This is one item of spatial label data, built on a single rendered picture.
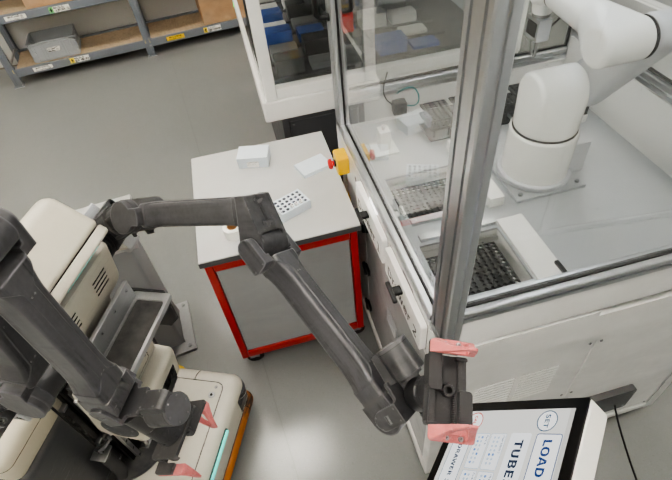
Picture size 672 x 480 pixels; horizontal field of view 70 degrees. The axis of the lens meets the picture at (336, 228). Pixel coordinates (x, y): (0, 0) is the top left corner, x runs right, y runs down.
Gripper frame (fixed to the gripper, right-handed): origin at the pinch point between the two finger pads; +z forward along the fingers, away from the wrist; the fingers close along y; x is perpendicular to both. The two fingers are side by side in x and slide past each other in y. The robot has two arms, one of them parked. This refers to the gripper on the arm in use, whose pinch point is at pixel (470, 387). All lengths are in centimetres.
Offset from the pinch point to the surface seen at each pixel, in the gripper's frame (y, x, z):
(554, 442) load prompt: -5.2, 20.9, -14.2
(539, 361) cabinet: 17, 50, -63
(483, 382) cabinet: 10, 36, -68
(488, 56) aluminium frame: 38.6, -6.0, 18.1
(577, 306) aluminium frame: 26, 45, -39
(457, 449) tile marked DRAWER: -8.0, 13.1, -34.0
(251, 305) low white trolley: 35, -32, -129
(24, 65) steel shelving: 263, -269, -331
